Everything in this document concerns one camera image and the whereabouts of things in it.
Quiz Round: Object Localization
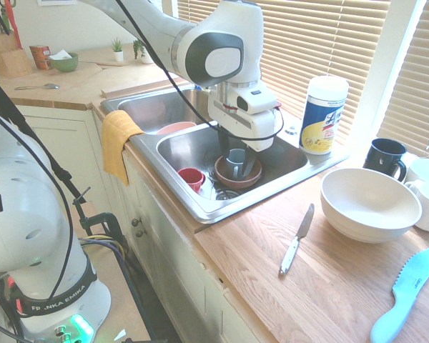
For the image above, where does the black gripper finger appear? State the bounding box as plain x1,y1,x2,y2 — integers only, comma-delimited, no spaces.
217,127,233,162
240,145,259,179

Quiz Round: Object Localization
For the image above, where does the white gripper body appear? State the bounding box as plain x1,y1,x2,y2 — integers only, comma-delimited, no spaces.
207,92,277,152

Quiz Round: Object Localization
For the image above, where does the stainless steel double sink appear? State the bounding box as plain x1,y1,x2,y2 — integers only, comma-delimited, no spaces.
99,80,351,225

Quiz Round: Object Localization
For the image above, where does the wooden knife block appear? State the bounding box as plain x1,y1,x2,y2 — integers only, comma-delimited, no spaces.
0,29,34,79

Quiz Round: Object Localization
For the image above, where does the grey mug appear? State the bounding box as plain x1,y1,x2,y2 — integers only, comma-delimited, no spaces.
225,148,250,179

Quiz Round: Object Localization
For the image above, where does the brown ceramic bowl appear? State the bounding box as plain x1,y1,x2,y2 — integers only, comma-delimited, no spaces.
214,154,264,189

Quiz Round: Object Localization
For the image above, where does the metal drain strainer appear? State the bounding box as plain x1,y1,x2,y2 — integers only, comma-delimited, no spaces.
214,189,241,202

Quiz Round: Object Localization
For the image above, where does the red cup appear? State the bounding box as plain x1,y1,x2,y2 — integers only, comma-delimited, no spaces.
177,166,206,194

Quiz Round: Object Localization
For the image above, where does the pink plastic bowl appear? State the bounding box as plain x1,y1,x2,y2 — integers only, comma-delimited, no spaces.
156,121,198,136

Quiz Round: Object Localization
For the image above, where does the disinfecting wipes canister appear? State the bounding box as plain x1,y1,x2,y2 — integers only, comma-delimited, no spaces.
298,75,350,156

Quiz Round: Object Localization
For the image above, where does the wide beige window blind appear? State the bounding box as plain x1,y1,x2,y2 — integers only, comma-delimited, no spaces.
176,0,395,146

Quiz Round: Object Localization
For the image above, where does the yellow dish cloth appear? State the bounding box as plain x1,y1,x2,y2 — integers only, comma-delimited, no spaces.
101,109,146,187

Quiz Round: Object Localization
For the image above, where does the white kitchen base cabinet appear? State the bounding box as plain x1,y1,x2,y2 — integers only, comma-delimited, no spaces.
16,103,272,343

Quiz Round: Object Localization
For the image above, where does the large white bowl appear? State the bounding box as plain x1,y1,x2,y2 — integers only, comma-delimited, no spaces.
320,167,423,244

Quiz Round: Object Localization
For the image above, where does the trailing potted plant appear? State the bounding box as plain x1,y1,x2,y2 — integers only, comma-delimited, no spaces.
132,39,155,65

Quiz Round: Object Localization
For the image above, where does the dark navy mug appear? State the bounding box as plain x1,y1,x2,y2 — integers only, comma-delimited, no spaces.
362,137,409,183

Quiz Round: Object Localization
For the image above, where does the black C-clamp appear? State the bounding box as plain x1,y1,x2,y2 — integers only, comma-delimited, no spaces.
71,187,125,251

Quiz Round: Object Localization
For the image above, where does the small upright potted plant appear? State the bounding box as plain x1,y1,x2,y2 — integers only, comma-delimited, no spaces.
110,36,126,63

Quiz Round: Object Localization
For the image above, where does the green bowl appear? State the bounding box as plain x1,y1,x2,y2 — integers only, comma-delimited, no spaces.
49,52,79,74

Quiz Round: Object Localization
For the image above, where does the metal spoon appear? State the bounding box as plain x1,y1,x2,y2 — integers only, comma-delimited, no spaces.
14,82,60,91

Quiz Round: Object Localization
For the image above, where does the black diagonal stand pole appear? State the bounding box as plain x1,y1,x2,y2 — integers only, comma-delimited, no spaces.
0,69,162,343

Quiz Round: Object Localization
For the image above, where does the orange cardboard box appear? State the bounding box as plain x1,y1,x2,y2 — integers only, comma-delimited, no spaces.
29,44,52,70

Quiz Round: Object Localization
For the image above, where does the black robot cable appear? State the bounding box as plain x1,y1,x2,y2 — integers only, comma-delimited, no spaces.
114,0,285,144

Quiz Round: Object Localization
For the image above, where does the white handled table knife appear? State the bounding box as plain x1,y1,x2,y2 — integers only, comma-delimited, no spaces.
278,203,316,276

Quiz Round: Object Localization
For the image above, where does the bundle of coloured wires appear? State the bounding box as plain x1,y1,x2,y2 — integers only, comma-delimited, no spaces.
79,233,130,266

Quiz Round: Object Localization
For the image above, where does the red handled knife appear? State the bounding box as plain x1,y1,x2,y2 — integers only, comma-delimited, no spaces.
4,0,23,49

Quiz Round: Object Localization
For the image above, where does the green handled knife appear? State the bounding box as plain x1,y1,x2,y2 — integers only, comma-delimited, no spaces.
0,0,12,36

